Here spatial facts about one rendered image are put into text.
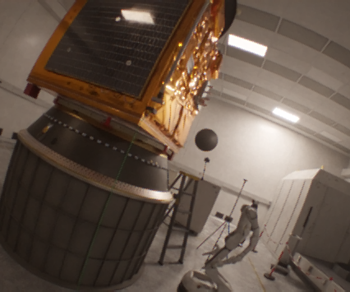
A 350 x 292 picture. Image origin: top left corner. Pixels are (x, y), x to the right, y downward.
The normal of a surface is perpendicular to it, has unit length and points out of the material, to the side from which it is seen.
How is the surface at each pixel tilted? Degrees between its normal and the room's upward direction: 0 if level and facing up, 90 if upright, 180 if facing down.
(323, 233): 90
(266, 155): 90
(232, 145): 90
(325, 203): 90
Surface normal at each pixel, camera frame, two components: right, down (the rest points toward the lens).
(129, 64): -0.18, -0.16
